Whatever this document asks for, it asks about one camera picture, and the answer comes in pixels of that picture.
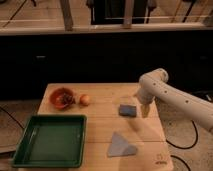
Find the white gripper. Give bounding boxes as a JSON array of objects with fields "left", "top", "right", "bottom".
[{"left": 135, "top": 88, "right": 155, "bottom": 118}]

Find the blue sponge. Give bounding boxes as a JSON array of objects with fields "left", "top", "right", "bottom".
[{"left": 119, "top": 105, "right": 137, "bottom": 117}]

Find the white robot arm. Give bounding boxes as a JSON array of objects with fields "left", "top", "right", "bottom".
[{"left": 136, "top": 68, "right": 213, "bottom": 135}]

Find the green plastic tray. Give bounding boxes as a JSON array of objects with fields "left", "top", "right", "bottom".
[{"left": 12, "top": 115, "right": 87, "bottom": 168}]

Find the blue folded cloth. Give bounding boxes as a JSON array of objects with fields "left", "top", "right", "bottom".
[{"left": 107, "top": 132, "right": 138, "bottom": 157}]

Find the small orange fruit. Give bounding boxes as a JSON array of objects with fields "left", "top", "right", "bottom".
[{"left": 79, "top": 94, "right": 90, "bottom": 106}]

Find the orange bowl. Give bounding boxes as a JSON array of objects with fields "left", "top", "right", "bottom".
[{"left": 49, "top": 87, "right": 75, "bottom": 110}]

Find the black cable right floor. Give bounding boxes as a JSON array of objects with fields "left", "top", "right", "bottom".
[{"left": 165, "top": 119, "right": 200, "bottom": 171}]

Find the black cable floor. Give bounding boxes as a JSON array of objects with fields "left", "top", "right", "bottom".
[
  {"left": 165, "top": 119, "right": 200, "bottom": 171},
  {"left": 0, "top": 105, "right": 26, "bottom": 132}
]

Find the black cable left floor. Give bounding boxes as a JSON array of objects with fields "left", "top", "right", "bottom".
[{"left": 0, "top": 105, "right": 26, "bottom": 132}]

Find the wooden rail frame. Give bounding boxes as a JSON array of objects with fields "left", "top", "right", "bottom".
[{"left": 0, "top": 0, "right": 213, "bottom": 35}]

